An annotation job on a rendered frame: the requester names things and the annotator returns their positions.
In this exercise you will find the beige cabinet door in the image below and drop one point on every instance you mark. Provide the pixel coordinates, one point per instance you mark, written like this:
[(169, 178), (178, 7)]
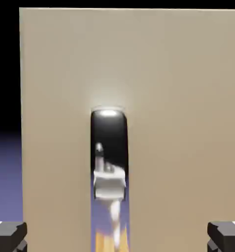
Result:
[(178, 118)]

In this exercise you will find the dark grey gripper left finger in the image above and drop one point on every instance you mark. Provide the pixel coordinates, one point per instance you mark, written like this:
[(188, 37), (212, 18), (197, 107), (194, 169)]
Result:
[(6, 234)]

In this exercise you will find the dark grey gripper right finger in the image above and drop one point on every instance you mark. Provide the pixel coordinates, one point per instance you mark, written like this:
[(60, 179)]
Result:
[(227, 235)]

